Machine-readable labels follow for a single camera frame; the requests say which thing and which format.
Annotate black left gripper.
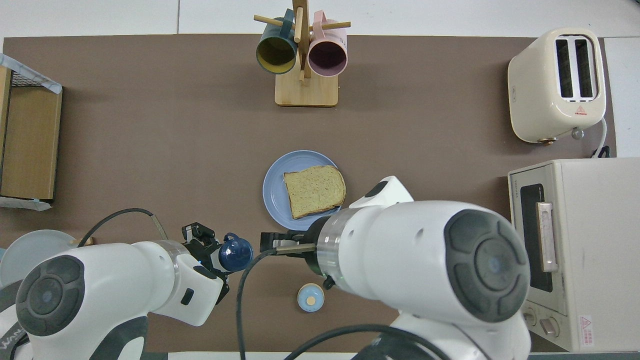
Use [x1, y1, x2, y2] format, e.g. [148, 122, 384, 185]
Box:
[181, 222, 231, 305]

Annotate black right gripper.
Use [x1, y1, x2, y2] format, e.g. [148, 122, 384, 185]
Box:
[260, 231, 315, 261]

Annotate translucent squeeze bottle blue cap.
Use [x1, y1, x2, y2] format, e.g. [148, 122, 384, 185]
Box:
[210, 233, 254, 273]

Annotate slice of brown bread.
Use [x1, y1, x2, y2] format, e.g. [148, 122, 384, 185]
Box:
[283, 165, 347, 220]

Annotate blue round plate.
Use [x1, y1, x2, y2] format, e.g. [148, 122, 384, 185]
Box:
[262, 150, 345, 232]

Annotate grey plate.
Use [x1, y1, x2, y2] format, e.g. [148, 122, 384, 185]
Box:
[0, 229, 79, 288]

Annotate large brown table mat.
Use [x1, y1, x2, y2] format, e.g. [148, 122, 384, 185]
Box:
[0, 34, 617, 353]

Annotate wooden mug tree stand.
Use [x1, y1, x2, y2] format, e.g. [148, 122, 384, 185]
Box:
[253, 0, 352, 108]

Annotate dark teal mug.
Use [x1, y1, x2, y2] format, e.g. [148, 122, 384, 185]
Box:
[255, 9, 299, 75]

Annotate pink mug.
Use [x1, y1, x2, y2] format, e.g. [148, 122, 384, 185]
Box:
[307, 10, 348, 78]

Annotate cream two-slot toaster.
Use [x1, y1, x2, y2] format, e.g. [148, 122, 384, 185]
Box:
[507, 27, 607, 146]

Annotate white toaster oven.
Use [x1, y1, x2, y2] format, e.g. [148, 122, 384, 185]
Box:
[507, 158, 640, 353]

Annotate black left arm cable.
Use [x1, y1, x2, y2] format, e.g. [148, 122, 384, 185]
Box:
[77, 208, 169, 248]

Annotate wooden shelf with wire basket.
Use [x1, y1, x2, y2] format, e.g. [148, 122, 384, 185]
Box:
[0, 52, 64, 212]

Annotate white toaster power cord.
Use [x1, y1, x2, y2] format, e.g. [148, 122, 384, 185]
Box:
[590, 116, 612, 159]

